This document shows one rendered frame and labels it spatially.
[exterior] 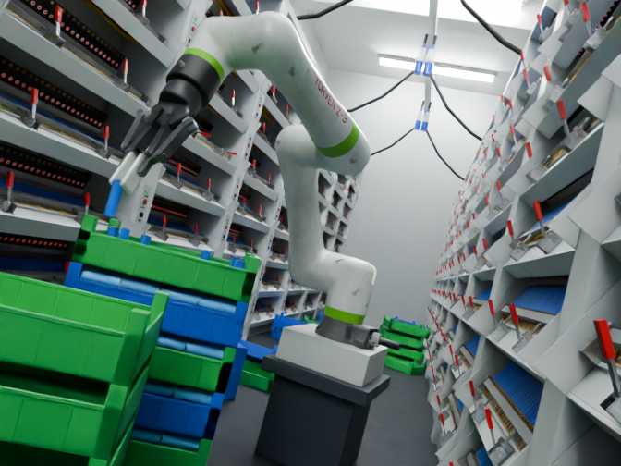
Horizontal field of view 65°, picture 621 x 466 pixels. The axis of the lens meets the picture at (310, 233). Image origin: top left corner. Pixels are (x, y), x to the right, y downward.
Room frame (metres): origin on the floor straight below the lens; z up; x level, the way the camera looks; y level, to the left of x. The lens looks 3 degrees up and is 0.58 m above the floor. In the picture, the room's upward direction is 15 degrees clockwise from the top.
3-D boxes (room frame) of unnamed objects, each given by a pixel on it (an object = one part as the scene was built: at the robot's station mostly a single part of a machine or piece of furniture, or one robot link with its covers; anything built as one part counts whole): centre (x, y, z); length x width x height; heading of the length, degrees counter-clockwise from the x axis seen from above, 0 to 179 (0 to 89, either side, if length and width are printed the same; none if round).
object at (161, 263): (0.93, 0.24, 0.52); 0.30 x 0.20 x 0.08; 99
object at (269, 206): (2.97, 0.32, 0.87); 0.20 x 0.09 x 1.75; 77
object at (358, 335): (1.48, -0.21, 0.40); 0.26 x 0.15 x 0.06; 62
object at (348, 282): (1.52, -0.15, 0.52); 0.16 x 0.13 x 0.19; 60
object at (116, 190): (0.84, 0.34, 0.60); 0.02 x 0.02 x 0.06
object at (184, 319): (0.93, 0.24, 0.44); 0.30 x 0.20 x 0.08; 99
